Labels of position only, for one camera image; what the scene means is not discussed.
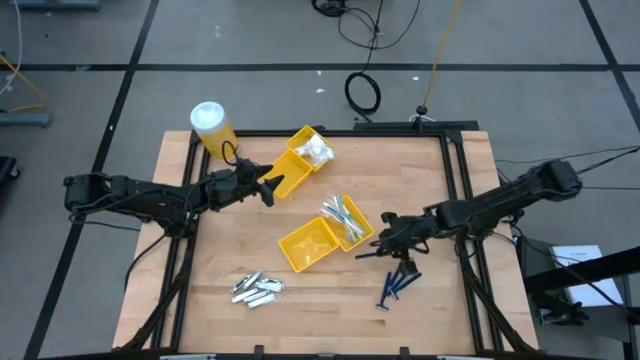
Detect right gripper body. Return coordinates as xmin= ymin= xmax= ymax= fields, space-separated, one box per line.
xmin=379 ymin=211 xmax=437 ymax=255

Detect yellow hanging cable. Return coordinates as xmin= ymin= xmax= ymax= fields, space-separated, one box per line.
xmin=421 ymin=0 xmax=464 ymax=109

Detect yellow wipes canister white lid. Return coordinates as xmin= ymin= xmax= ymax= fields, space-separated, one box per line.
xmin=189 ymin=101 xmax=240 ymax=162

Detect black floor equipment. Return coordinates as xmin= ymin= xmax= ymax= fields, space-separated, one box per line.
xmin=0 ymin=155 xmax=21 ymax=182

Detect black floor cable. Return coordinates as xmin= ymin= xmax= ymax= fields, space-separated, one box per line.
xmin=310 ymin=0 xmax=422 ymax=76

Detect blue marker pen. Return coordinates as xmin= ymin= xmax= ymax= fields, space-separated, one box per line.
xmin=394 ymin=272 xmax=424 ymax=302

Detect black aluminium table frame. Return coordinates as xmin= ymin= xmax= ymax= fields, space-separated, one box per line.
xmin=113 ymin=119 xmax=540 ymax=354

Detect black metal beam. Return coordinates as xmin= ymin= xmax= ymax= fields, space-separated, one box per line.
xmin=522 ymin=246 xmax=640 ymax=296

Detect grey metal desk foot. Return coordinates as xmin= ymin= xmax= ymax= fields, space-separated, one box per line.
xmin=0 ymin=111 xmax=53 ymax=128
xmin=13 ymin=0 xmax=102 ymax=12

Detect coiled black cable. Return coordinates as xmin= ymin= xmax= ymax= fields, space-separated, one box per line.
xmin=343 ymin=70 xmax=383 ymax=117

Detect white booklet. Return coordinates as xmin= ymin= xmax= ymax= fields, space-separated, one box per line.
xmin=548 ymin=243 xmax=625 ymax=308

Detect yellow plastic slotted basket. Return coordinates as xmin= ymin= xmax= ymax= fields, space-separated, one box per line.
xmin=278 ymin=216 xmax=342 ymax=274
xmin=319 ymin=194 xmax=376 ymax=253
xmin=257 ymin=148 xmax=314 ymax=201

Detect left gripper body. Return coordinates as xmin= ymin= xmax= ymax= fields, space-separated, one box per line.
xmin=209 ymin=157 xmax=265 ymax=209

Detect white plastic packets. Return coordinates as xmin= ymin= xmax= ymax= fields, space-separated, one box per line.
xmin=285 ymin=125 xmax=338 ymax=175

